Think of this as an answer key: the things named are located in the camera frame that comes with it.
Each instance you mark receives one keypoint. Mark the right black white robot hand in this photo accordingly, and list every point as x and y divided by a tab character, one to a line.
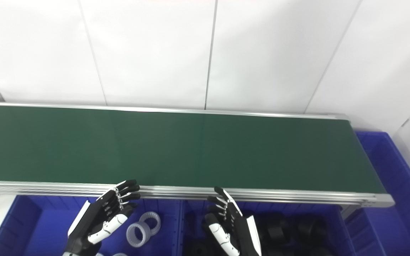
237	234

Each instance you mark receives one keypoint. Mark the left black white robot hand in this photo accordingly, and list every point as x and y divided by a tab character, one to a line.
98	217

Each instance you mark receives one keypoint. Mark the black cylindrical part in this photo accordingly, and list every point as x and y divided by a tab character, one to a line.
313	229
276	227

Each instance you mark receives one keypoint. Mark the blue bin with white rings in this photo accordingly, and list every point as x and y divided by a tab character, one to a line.
30	231

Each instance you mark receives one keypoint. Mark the green belt aluminium conveyor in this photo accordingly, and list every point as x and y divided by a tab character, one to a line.
190	149

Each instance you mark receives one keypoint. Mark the blue bin with black parts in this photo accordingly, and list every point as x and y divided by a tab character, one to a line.
336	231

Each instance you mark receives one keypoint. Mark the aluminium conveyor support leg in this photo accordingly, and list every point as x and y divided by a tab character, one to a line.
349	211

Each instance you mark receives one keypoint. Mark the empty blue plastic bin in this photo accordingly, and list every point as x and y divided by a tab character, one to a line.
397	185

